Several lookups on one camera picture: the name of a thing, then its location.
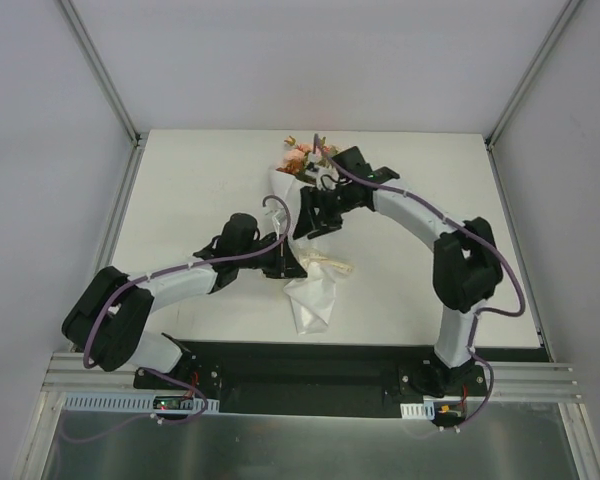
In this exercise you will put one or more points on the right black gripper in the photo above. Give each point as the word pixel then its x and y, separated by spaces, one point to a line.
pixel 311 212

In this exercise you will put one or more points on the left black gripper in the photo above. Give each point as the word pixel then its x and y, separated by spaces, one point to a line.
pixel 284 262

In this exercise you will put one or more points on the cream printed ribbon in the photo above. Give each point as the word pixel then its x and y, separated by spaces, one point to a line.
pixel 313 256

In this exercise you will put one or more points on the translucent white wrapping paper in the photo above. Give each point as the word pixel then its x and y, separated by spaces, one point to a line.
pixel 313 298

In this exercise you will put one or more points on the pink rose stem with leaves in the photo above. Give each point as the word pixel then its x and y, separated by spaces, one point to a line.
pixel 318 164

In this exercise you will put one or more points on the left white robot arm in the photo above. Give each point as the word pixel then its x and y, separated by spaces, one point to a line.
pixel 109 319

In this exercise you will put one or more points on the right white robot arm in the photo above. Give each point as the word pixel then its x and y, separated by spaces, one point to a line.
pixel 466 269

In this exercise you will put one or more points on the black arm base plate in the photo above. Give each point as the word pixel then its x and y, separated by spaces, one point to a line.
pixel 326 401

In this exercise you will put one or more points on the right white cable duct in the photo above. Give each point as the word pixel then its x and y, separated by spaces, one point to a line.
pixel 418 411

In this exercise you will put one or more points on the white cable duct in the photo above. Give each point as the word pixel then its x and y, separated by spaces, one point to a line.
pixel 418 411
pixel 138 403

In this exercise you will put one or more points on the aluminium front rail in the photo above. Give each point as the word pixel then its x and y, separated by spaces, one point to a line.
pixel 506 381

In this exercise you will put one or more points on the left white cable duct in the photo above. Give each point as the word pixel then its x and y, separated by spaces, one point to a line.
pixel 138 403

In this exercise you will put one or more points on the left aluminium frame post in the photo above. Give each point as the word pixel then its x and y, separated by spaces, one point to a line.
pixel 95 63

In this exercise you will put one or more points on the aluminium frame post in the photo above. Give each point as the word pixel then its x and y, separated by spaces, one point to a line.
pixel 546 48
pixel 95 63

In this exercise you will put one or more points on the right aluminium frame post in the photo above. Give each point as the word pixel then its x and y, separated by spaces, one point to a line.
pixel 546 48

